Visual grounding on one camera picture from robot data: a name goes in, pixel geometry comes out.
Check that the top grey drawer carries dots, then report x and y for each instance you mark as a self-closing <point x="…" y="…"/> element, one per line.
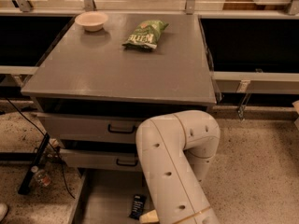
<point x="90" y="128"/>

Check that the grey drawer cabinet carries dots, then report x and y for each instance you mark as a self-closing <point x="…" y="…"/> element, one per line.
<point x="93" y="74"/>

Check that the dark blue rxbar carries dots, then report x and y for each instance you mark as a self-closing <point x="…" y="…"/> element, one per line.
<point x="137" y="206"/>

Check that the green kettle chips bag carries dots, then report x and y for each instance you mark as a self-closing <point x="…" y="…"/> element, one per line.
<point x="146" y="35"/>

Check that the middle grey drawer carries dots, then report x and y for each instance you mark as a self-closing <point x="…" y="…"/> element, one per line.
<point x="101" y="160"/>

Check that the small clear bottle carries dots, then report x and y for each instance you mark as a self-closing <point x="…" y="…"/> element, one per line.
<point x="41" y="176"/>

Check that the white paper bowl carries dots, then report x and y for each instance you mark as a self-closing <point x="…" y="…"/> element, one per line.
<point x="91" y="21"/>

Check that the metal bracket under shelf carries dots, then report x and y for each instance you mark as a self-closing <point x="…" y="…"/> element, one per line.
<point x="242" y="106"/>

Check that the white shoe tip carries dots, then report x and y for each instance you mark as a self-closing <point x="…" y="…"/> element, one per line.
<point x="3" y="210"/>

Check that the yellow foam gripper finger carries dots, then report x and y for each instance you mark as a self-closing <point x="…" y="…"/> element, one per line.
<point x="149" y="218"/>

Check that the open bottom grey drawer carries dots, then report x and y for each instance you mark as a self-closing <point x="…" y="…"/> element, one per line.
<point x="106" y="197"/>

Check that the black metal leg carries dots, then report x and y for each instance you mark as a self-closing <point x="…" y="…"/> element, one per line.
<point x="24" y="187"/>

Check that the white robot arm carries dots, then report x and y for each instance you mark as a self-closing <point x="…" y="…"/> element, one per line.
<point x="175" y="152"/>

